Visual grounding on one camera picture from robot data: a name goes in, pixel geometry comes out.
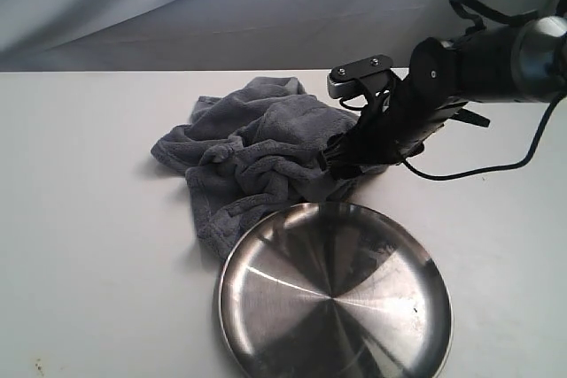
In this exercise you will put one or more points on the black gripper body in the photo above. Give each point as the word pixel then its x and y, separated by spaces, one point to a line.
pixel 409 120

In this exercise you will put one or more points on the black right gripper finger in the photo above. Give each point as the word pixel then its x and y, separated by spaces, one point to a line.
pixel 344 172

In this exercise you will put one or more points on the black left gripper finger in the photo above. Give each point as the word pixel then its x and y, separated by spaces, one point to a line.
pixel 337 152

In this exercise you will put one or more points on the grey fleece cloth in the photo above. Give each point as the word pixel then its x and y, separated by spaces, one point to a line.
pixel 251 153

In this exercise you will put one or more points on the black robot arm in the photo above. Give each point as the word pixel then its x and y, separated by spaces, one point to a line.
pixel 524 64

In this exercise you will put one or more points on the round stainless steel plate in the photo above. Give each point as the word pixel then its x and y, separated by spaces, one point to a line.
pixel 333 290

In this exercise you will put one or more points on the grey backdrop curtain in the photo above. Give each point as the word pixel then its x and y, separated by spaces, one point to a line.
pixel 144 35

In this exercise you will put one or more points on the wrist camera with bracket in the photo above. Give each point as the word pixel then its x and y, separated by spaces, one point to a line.
pixel 365 77

